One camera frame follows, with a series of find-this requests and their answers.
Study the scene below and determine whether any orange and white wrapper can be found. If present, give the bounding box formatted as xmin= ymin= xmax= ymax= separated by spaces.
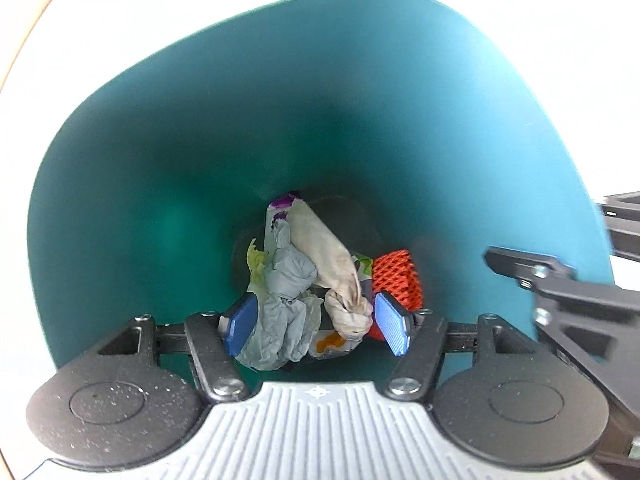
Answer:
xmin=307 ymin=330 xmax=373 ymax=361

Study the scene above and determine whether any teal plastic trash bin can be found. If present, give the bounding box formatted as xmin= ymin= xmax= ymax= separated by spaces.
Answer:
xmin=27 ymin=0 xmax=617 ymax=396

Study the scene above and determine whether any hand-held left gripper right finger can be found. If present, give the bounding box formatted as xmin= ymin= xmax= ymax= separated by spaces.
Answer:
xmin=374 ymin=291 xmax=538 ymax=404

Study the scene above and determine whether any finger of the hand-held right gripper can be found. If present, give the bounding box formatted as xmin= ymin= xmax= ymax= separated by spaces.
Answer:
xmin=594 ymin=191 xmax=640 ymax=262
xmin=483 ymin=245 xmax=640 ymax=411

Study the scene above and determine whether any yellow-green wrapper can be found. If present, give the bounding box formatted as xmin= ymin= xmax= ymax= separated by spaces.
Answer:
xmin=245 ymin=239 xmax=273 ymax=286

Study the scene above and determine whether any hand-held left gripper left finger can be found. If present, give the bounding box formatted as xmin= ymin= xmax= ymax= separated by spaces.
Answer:
xmin=97 ymin=292 xmax=261 ymax=404

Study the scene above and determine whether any grey crumpled paper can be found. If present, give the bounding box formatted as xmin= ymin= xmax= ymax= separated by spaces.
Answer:
xmin=235 ymin=220 xmax=323 ymax=372

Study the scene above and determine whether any crumpled beige paper tissue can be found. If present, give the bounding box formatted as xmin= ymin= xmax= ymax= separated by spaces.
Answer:
xmin=287 ymin=201 xmax=375 ymax=342

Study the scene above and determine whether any orange foam net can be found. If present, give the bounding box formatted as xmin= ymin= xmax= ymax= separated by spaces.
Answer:
xmin=371 ymin=249 xmax=425 ymax=343

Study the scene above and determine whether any purple and white wrapper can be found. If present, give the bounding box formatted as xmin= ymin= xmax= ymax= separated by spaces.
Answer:
xmin=267 ymin=191 xmax=303 ymax=231

